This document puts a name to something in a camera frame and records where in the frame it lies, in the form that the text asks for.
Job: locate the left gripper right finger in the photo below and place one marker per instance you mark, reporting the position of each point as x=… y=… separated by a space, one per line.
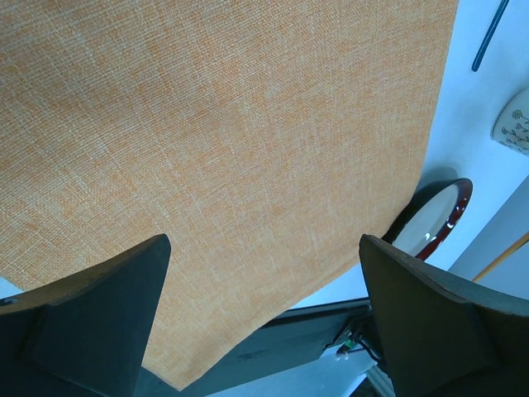
x=442 y=335

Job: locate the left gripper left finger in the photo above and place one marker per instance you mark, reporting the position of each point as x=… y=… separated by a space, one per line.
x=85 y=334

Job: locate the red rimmed plate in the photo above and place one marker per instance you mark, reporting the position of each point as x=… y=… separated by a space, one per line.
x=429 y=217

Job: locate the gold spoon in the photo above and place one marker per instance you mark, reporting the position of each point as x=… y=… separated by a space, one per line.
x=519 y=243

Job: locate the white floral mug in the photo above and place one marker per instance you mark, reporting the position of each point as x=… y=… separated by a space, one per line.
x=511 y=127

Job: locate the orange cloth placemat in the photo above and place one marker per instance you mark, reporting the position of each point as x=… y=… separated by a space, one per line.
x=264 y=138

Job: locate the blue metal fork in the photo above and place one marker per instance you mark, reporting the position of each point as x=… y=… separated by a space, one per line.
x=489 y=35

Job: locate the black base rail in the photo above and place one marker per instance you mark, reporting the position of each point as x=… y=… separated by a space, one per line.
x=294 y=338

